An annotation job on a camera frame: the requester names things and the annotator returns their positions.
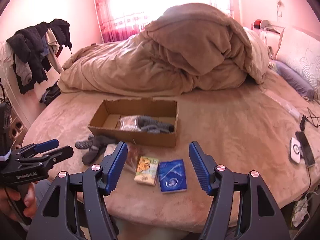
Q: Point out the white socks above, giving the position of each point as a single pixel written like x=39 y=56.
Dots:
x=133 y=155

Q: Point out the dark clothes on rack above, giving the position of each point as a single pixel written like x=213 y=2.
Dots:
x=33 y=51

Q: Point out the red lamp on nightstand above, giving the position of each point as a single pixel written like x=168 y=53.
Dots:
x=256 y=24

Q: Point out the purple pillow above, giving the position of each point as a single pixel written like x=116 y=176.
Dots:
x=300 y=85

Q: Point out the tan bed sheet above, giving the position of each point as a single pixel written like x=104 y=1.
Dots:
x=241 y=128

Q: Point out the tan plush duvet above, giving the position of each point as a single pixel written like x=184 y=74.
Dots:
x=190 y=46

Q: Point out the black bag on floor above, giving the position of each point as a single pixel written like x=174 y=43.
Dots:
x=50 y=94

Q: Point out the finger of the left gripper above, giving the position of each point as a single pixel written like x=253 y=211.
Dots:
x=51 y=158
x=46 y=146

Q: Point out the bag of cotton swabs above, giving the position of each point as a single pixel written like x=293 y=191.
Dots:
x=129 y=123

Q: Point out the cardboard box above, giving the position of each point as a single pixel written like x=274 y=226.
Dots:
x=105 y=121

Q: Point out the person's left hand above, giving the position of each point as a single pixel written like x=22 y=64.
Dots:
x=30 y=202

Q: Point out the white wireless charger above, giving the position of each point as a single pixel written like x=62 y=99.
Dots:
x=295 y=150

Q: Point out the pink window curtain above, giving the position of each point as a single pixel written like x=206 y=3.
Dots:
x=155 y=7

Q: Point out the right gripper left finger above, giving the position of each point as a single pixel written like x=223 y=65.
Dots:
x=112 y=166

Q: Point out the blue Vinda tissue pack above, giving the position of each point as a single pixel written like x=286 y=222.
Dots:
x=172 y=176

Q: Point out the yellow cartoon tissue pack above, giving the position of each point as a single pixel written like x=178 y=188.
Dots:
x=147 y=171

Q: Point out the grey sock pair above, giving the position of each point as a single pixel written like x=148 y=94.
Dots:
x=150 y=125
x=96 y=146

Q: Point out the black smartphone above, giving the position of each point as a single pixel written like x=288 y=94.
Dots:
x=306 y=149

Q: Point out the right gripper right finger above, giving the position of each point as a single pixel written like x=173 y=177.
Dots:
x=204 y=167

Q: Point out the white embroidered pillow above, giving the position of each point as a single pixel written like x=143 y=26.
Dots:
x=300 y=51

